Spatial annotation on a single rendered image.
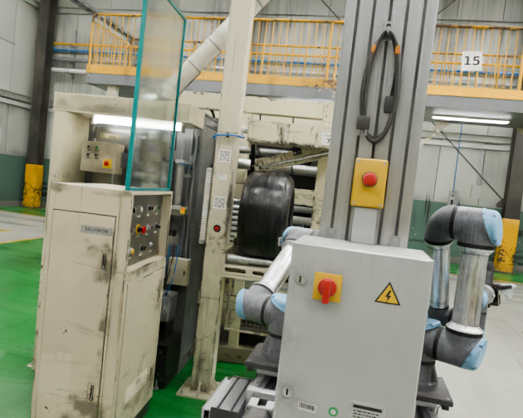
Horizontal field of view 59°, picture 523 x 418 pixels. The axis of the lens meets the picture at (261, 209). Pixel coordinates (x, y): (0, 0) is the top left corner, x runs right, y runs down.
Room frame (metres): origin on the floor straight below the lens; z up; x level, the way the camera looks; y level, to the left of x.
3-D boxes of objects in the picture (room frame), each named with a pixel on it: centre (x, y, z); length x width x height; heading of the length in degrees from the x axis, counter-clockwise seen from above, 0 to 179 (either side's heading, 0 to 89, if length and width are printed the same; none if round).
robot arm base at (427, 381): (1.64, -0.62, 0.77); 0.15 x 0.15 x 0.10
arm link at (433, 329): (1.63, -0.62, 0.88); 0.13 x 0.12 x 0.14; 52
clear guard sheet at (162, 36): (2.34, 0.57, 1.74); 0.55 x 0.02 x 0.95; 172
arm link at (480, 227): (1.55, -0.72, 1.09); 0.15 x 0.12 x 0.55; 52
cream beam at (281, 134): (3.19, -0.17, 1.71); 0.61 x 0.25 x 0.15; 82
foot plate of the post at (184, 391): (2.93, 0.25, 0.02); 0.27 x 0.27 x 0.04; 82
